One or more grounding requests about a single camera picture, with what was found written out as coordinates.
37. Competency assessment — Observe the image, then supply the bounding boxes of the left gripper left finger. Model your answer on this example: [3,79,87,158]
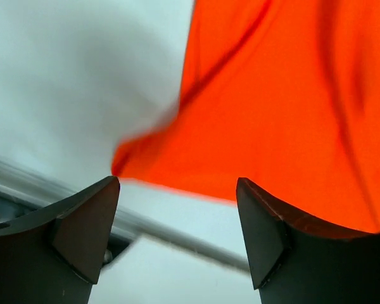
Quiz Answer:
[0,175,121,304]

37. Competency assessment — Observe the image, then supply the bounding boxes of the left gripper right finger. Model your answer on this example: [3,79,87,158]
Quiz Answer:
[236,178,380,303]

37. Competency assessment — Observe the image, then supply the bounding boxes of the orange shorts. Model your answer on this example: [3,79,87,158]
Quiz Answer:
[111,1,380,232]

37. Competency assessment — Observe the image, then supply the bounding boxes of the aluminium rail front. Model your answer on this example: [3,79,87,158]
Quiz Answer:
[0,160,250,277]

